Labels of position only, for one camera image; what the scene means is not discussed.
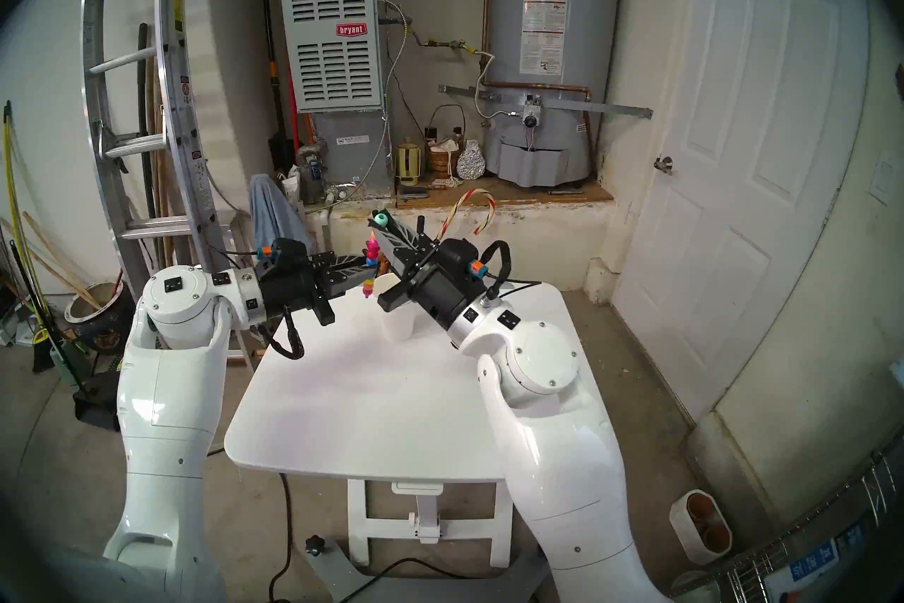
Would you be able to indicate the black dustpan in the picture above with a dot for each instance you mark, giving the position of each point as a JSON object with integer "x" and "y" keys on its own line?
{"x": 99, "y": 407}

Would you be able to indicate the gas pipe with yellow valve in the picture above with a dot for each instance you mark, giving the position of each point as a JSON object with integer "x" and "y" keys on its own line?
{"x": 445, "y": 43}

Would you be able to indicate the aluminium foil lump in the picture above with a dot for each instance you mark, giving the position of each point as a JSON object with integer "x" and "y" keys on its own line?
{"x": 470, "y": 162}

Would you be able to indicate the white folding table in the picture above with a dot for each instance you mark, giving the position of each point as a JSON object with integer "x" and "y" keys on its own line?
{"x": 367, "y": 397}

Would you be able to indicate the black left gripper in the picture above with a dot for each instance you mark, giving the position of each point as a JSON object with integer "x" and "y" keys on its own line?
{"x": 293, "y": 294}

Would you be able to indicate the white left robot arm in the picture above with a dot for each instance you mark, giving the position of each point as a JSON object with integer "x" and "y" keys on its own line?
{"x": 166, "y": 411}

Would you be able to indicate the black long tool pole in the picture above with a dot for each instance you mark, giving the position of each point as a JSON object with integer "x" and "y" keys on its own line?
{"x": 145, "y": 114}

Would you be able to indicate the red white candy cane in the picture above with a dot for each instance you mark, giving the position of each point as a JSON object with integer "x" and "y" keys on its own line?
{"x": 456, "y": 213}

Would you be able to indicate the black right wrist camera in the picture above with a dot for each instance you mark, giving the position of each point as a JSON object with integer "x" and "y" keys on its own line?
{"x": 459, "y": 259}

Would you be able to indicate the white paper cup stack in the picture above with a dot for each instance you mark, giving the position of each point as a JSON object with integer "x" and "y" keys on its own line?
{"x": 397, "y": 326}

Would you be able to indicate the grey water heater tank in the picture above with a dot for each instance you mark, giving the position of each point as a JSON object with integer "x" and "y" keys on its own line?
{"x": 551, "y": 114}

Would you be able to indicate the aluminium extension ladder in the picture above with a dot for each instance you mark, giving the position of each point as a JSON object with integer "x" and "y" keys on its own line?
{"x": 176, "y": 79}

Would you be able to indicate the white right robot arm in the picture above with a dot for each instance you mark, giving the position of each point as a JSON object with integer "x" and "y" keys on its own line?
{"x": 558, "y": 453}

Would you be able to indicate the yellow jug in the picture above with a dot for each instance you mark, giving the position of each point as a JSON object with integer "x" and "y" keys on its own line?
{"x": 407, "y": 165}

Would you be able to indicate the wooden platform board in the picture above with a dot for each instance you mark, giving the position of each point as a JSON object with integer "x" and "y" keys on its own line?
{"x": 537, "y": 193}

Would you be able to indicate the wooden long tool pole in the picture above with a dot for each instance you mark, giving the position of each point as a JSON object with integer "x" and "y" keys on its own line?
{"x": 161, "y": 185}

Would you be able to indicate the white two-hole planter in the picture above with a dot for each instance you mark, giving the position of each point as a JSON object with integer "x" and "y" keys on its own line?
{"x": 688, "y": 531}

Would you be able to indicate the grey Bryant furnace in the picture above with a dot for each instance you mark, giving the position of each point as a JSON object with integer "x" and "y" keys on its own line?
{"x": 332, "y": 64}

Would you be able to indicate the flexible metal conduit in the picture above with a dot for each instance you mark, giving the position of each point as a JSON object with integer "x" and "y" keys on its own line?
{"x": 405, "y": 36}

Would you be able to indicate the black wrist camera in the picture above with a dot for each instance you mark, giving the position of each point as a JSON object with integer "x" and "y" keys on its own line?
{"x": 289, "y": 255}
{"x": 459, "y": 259}

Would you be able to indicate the short multicolour marker section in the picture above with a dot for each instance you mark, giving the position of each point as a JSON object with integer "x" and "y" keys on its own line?
{"x": 370, "y": 250}

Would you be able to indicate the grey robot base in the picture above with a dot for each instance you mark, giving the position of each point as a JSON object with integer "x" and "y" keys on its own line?
{"x": 339, "y": 580}

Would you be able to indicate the dark ceramic pot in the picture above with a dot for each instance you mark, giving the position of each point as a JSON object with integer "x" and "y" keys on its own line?
{"x": 95, "y": 333}

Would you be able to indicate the white panel door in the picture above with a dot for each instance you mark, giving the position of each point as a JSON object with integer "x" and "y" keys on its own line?
{"x": 748, "y": 149}

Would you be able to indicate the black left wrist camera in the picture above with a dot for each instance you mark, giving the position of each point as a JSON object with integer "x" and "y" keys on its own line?
{"x": 289, "y": 255}

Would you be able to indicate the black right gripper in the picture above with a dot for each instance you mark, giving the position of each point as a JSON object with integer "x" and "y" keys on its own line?
{"x": 441, "y": 294}

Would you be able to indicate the blue hanging towel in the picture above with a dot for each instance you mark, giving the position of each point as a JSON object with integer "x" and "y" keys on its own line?
{"x": 272, "y": 220}

